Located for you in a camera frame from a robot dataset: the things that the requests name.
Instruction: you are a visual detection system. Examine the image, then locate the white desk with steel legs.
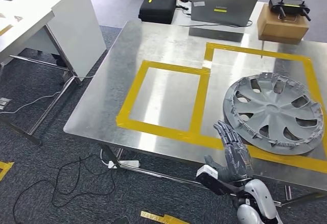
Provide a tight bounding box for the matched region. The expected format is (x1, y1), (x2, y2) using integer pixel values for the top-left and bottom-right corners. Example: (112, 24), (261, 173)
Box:
(0, 0), (107, 146)

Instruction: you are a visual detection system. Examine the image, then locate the closed yellow floor tape square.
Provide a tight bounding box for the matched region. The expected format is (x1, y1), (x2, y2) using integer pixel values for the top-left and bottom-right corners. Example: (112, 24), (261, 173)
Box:
(0, 161), (14, 183)

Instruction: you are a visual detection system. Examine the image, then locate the large yellow tape rectangle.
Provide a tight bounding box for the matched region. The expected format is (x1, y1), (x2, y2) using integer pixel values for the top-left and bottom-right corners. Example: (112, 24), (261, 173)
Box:
(200, 42), (327, 175)

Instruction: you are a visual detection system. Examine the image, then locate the small yellow tape rectangle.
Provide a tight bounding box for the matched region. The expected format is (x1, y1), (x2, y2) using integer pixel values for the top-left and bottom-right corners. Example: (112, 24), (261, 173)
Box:
(116, 60), (211, 142)

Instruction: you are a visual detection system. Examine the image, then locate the open yellow floor tape square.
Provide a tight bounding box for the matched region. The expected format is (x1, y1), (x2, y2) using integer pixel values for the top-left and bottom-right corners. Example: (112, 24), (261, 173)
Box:
(140, 210), (190, 224)

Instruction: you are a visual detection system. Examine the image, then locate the white floor cable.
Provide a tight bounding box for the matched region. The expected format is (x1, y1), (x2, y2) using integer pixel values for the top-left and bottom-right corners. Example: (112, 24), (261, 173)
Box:
(0, 75), (96, 116)

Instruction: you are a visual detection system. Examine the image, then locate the black device with antennas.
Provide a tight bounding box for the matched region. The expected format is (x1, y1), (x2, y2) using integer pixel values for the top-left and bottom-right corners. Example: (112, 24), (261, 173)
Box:
(268, 0), (312, 22)

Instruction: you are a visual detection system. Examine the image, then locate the white power strip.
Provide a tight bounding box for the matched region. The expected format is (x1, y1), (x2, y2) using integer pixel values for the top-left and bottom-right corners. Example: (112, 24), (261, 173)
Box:
(107, 160), (140, 169)

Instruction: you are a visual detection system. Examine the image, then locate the grey laptop with yellow sticker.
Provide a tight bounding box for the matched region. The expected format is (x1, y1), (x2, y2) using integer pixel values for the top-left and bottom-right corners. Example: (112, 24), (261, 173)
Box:
(190, 0), (261, 28)

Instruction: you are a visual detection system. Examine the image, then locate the black case with yellow label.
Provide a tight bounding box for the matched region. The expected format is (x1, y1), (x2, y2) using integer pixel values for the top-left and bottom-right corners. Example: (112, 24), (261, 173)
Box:
(138, 0), (177, 24)

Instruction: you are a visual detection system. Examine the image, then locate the black floor cable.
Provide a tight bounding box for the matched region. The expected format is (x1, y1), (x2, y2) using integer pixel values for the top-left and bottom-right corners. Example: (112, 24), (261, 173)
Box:
(13, 153), (117, 224)

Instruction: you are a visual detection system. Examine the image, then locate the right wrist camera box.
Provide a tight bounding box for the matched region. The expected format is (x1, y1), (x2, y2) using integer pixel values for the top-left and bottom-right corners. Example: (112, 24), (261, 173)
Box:
(196, 165), (245, 197)

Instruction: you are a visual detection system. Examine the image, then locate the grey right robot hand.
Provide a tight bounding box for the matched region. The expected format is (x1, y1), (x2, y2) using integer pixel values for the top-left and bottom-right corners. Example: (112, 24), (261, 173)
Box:
(204, 120), (254, 184)

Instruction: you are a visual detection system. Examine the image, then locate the grey floor socket plate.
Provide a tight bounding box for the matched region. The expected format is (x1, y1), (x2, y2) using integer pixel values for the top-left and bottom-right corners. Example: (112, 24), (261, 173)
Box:
(0, 97), (12, 111)

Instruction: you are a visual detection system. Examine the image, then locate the white laptop desk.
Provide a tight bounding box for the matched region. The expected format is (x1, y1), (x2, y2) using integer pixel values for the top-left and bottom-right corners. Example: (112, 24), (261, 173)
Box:
(163, 0), (266, 36)

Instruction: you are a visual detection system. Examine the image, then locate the steel workbench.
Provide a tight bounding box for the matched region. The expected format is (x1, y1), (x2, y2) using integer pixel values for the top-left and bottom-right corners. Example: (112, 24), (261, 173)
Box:
(63, 19), (327, 213)

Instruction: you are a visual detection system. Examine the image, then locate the grey plastic wheel hubcap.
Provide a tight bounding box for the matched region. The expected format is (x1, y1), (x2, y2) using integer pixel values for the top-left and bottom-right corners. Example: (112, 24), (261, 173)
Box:
(223, 72), (324, 156)

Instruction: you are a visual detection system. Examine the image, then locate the brown cardboard box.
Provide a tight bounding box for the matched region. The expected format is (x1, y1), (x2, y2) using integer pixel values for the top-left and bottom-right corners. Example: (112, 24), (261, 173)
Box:
(257, 3), (310, 45)

